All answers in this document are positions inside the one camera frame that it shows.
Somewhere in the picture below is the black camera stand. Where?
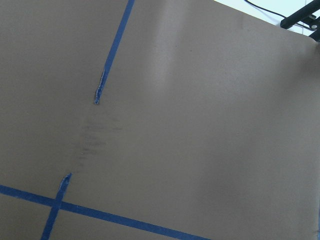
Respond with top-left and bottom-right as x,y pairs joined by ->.
280,0 -> 320,43

